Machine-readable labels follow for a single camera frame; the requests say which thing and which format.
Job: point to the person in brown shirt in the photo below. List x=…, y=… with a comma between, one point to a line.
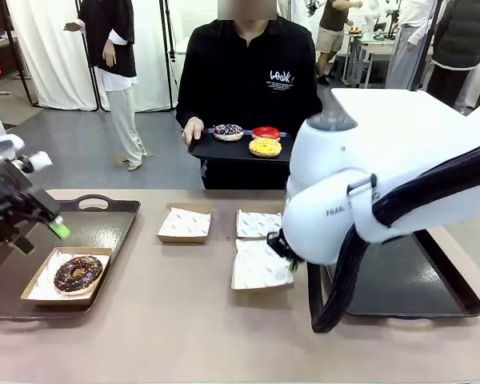
x=334, y=16

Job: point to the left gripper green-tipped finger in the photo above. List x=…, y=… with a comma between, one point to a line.
x=25, y=245
x=58, y=228

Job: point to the brown plastic serving tray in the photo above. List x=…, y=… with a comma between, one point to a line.
x=104, y=224

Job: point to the red glazed donut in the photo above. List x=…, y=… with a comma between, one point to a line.
x=266, y=132

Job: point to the mannequin black top white trousers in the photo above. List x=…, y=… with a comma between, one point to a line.
x=108, y=40

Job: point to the sprinkled chocolate donut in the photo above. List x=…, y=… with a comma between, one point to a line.
x=228, y=131

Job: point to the chocolate glazed donut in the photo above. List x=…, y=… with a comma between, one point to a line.
x=66, y=280

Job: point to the person in black sweater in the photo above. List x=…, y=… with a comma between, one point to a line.
x=244, y=80

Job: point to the black light stand pole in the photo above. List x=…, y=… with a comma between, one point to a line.
x=414, y=86

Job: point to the navy blue serving tray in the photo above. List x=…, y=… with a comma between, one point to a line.
x=216, y=150

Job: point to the large white table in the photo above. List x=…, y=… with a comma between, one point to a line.
x=416, y=108

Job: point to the white backdrop curtain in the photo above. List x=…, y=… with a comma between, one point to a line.
x=52, y=60

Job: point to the person right forearm black sleeve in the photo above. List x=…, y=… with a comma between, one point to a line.
x=186, y=112

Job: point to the yellow glazed sprinkle donut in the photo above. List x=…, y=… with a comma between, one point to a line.
x=265, y=149

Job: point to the white printed paper liner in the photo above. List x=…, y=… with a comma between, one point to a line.
x=256, y=226
x=40, y=292
x=186, y=224
x=256, y=268

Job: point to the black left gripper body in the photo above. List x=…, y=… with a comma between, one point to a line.
x=6, y=200

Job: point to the black plastic serving tray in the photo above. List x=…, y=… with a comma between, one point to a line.
x=416, y=280

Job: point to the person right hand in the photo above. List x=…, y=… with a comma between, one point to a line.
x=193, y=128

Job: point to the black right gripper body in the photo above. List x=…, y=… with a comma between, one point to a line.
x=280, y=242

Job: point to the brown paper food box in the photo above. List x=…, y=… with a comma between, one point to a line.
x=56, y=302
x=184, y=239
x=240, y=210
x=260, y=286

